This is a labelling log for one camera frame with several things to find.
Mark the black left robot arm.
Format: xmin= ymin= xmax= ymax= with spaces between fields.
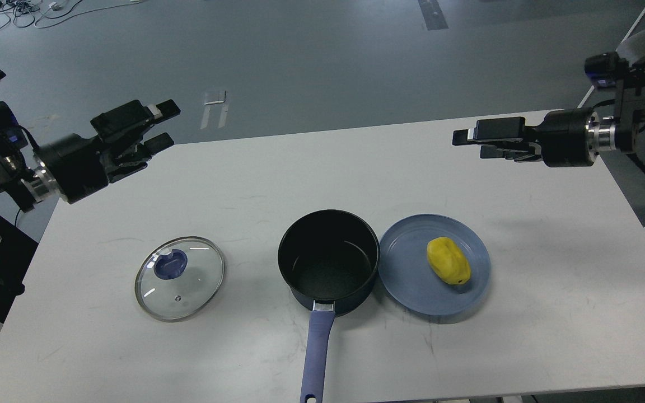
xmin=0 ymin=100 xmax=181 ymax=244

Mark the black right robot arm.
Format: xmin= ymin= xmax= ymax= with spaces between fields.
xmin=451 ymin=53 xmax=645 ymax=175

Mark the tangle of floor cables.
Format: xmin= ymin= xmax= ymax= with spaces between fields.
xmin=0 ymin=0 xmax=149 ymax=35

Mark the dark blue saucepan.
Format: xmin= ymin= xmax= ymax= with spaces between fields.
xmin=277 ymin=209 xmax=381 ymax=402

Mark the blue round plate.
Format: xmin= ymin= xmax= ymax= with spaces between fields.
xmin=379 ymin=214 xmax=492 ymax=323

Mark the glass pot lid blue knob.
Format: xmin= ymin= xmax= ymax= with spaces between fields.
xmin=134 ymin=236 xmax=226 ymax=322

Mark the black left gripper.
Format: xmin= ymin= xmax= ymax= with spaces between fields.
xmin=34 ymin=99 xmax=181 ymax=204

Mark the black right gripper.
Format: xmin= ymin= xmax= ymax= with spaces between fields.
xmin=452 ymin=108 xmax=598 ymax=167

